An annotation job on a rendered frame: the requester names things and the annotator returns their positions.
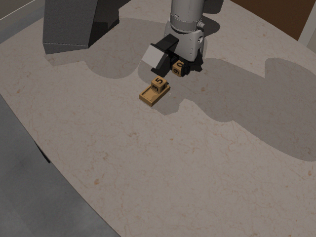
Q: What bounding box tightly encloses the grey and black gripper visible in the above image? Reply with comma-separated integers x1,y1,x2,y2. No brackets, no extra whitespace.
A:
164,17,204,76

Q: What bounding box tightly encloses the wooden tray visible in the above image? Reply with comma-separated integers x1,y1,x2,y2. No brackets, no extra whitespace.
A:
139,84,170,107

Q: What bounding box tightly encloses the orange number cube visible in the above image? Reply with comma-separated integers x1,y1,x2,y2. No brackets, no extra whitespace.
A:
151,76,167,94
172,60,184,77

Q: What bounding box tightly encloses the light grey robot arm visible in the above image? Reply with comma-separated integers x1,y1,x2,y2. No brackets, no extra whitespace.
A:
141,0,206,69

